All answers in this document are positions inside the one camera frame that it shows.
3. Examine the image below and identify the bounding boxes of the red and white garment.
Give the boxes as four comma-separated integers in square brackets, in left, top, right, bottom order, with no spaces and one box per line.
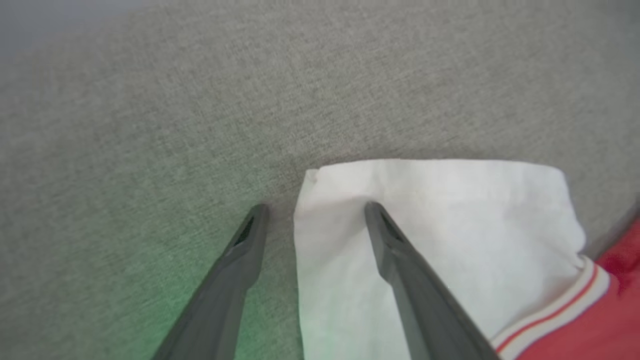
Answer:
[292,159,640,360]

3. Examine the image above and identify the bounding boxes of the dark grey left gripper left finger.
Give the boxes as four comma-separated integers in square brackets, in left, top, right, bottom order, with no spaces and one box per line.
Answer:
[150,202,271,360]

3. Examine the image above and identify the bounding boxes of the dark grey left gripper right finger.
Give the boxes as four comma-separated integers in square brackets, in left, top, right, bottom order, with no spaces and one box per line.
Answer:
[364,201,502,360]

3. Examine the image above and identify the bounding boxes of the grey fabric sofa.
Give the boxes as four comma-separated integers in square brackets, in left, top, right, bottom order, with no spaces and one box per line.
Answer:
[0,0,640,360]

